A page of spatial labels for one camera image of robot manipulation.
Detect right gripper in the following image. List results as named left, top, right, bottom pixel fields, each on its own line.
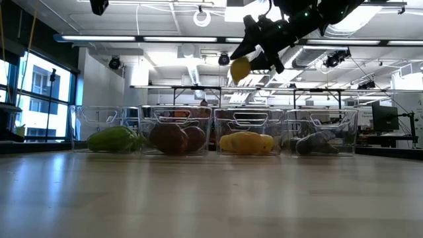
left=230, top=0, right=327, bottom=75

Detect yellow lemon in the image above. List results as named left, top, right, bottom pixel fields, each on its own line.
left=219, top=134, right=233, bottom=153
left=229, top=56, right=252, bottom=85
left=262, top=133, right=276, bottom=153

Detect orange-yellow mango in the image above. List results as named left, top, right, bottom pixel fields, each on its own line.
left=227, top=131, right=268, bottom=156

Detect grey-brown items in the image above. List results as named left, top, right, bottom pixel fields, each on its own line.
left=295, top=130, right=340, bottom=156

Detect green pepper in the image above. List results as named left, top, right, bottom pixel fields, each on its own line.
left=86, top=125, right=139, bottom=154

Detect black monitor on arm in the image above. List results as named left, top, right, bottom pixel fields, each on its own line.
left=371, top=104, right=401, bottom=133

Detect overhead LED light bar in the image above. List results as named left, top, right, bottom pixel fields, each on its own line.
left=54, top=34, right=423, bottom=48

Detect black ceiling spotlight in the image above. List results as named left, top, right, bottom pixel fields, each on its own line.
left=323, top=48, right=352, bottom=69
left=108, top=55, right=122, bottom=71
left=356, top=81, right=377, bottom=91
left=217, top=52, right=231, bottom=67

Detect clear plastic bin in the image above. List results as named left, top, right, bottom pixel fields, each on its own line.
left=137, top=104, right=213, bottom=156
left=213, top=107, right=286, bottom=157
left=69, top=104, right=141, bottom=153
left=283, top=108, right=360, bottom=158

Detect person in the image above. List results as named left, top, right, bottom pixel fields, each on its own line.
left=171, top=99, right=213, bottom=120

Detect black tripod stand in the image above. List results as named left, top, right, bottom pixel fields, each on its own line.
left=44, top=67, right=57, bottom=143

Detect large window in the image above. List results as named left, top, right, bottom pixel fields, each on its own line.
left=0, top=49, right=80, bottom=143

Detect dark distant desk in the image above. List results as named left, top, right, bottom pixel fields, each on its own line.
left=356, top=134, right=419, bottom=149

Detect white cable coil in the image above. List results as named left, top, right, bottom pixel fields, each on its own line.
left=192, top=9, right=212, bottom=28

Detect distant black light frame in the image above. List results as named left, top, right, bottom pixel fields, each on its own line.
left=130, top=85, right=423, bottom=110

